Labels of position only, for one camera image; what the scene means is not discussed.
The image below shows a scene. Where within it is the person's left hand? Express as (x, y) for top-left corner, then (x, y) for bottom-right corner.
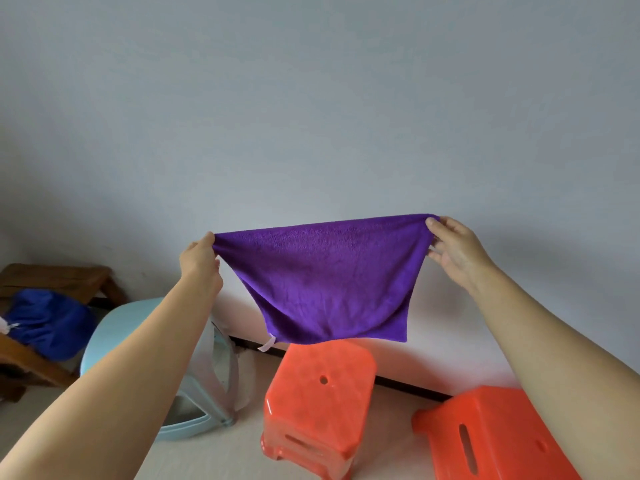
(179, 231), (224, 297)

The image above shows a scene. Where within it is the purple microfibre towel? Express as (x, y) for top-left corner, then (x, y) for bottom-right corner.
(212, 214), (441, 353)

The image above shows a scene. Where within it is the orange plastic stool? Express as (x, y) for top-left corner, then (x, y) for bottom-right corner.
(259, 340), (377, 480)
(411, 385), (584, 480)

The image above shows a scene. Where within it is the light blue plastic stool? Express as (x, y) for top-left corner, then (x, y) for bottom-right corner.
(80, 297), (240, 442)

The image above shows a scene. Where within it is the person's right forearm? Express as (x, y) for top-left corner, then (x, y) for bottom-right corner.
(469, 265), (640, 480)

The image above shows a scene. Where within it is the brown wooden bench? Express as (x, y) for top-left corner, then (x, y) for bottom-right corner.
(0, 263), (129, 404)

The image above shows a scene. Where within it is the blue cloth bundle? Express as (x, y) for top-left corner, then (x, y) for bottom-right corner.
(2, 288), (97, 362)

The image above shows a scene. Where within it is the person's left forearm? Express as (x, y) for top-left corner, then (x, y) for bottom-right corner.
(0, 280), (224, 480)

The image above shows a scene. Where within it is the person's right hand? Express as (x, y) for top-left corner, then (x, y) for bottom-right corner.
(425, 216), (497, 296)

